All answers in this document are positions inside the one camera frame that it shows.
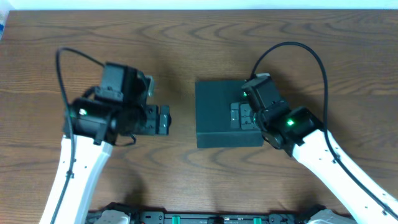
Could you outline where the dark green box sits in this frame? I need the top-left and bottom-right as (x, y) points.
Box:
(195, 80), (264, 149)

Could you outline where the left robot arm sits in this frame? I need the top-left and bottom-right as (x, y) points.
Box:
(40, 63), (171, 223)

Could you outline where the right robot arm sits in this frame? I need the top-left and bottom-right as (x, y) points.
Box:
(240, 73), (397, 223)

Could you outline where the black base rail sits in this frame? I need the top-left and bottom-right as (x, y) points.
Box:
(85, 202), (358, 224)

